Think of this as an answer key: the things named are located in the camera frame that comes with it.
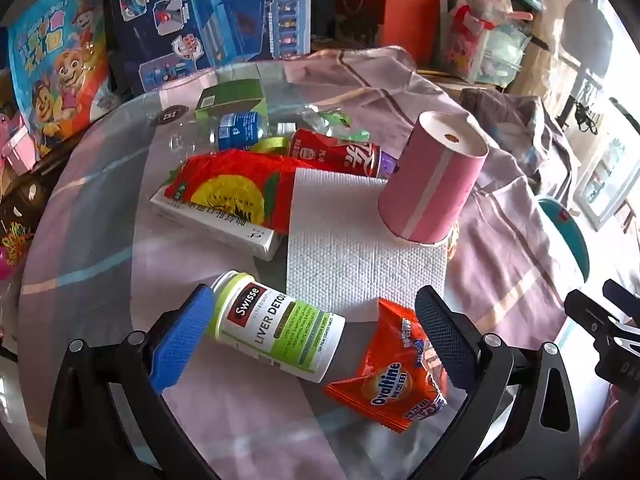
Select teal plastic bin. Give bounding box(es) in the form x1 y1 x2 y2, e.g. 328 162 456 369
537 197 592 283

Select white paper towel sheet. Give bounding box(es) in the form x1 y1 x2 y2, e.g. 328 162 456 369
286 167 449 323

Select red cola can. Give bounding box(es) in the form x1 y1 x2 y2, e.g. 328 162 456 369
286 128 383 178

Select yellow-green ribbon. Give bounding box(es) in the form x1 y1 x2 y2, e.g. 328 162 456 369
250 136 293 156

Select dark blue toy box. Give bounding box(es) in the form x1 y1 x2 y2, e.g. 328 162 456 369
107 0 313 96

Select colourful spiky toy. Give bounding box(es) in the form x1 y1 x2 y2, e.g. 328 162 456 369
0 220 33 281

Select pink paper cup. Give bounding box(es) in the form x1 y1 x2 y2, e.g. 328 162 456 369
377 110 490 246

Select clear plastic container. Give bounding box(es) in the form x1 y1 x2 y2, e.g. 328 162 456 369
480 25 533 86

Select red yellow snack bag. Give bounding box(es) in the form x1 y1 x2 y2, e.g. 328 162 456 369
165 149 303 236

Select pink striped tablecloth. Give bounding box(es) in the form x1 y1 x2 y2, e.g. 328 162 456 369
17 47 588 480

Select white flat carton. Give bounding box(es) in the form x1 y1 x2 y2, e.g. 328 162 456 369
150 187 283 262

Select small pink box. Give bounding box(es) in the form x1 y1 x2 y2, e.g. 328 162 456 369
0 125 38 176

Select purple wrapper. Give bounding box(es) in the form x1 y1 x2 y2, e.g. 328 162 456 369
377 152 401 181

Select cartoon dog printed bag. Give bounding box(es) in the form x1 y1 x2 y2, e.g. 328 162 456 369
7 0 118 156

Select pink clear gift bag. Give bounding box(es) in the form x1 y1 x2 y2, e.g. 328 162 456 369
440 0 533 83

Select orange snack packet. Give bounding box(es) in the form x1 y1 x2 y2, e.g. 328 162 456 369
324 297 448 435

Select green clear plastic wrapper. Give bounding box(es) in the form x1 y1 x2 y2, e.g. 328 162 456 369
300 105 371 142

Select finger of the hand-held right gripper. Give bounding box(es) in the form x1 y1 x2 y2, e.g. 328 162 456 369
564 287 621 342
602 279 640 312

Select clear blue-label water bottle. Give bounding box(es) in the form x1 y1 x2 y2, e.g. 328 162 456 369
167 110 271 153

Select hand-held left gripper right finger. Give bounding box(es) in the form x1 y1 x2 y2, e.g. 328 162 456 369
414 285 581 480

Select white green supplement bottle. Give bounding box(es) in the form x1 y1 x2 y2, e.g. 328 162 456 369
207 270 347 385

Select green white food box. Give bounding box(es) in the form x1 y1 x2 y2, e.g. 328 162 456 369
194 78 268 121

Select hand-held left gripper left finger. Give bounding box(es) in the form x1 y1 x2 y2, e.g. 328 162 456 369
46 284 221 480

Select red cardboard box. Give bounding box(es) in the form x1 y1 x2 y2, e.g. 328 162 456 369
332 0 466 66

